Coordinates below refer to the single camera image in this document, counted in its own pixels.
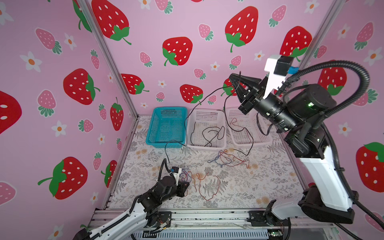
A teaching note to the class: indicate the white plastic basket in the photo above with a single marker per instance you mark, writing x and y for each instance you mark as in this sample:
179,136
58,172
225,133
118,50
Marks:
244,129
206,130

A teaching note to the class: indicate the white middle plastic basket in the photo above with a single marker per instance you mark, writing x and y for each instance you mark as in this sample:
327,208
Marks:
206,130

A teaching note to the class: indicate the teal plastic basket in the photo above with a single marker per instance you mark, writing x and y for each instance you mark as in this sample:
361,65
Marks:
167,127

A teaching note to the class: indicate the left aluminium corner post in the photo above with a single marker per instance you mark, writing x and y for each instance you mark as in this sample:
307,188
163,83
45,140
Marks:
90,17

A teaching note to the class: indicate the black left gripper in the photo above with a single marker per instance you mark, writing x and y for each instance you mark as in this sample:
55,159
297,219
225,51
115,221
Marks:
182,188

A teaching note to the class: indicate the floral table mat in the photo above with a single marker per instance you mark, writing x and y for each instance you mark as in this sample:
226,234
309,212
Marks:
238,180

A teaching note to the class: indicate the aluminium corner post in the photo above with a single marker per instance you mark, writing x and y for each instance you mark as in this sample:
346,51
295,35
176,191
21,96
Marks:
90,17
322,32

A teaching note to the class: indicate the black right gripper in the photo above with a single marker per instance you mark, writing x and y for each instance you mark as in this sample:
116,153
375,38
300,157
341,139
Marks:
255,94

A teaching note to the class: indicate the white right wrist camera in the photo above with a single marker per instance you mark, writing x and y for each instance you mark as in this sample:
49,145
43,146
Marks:
278,67

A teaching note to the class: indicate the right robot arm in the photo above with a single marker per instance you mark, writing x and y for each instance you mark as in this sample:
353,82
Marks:
300,113

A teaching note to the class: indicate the white right plastic basket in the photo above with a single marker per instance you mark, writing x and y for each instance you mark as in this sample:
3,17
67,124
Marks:
244,129

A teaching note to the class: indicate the right aluminium corner post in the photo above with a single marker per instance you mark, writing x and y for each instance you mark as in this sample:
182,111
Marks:
322,32

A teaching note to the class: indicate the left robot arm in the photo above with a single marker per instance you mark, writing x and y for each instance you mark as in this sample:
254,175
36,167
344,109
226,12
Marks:
144,210

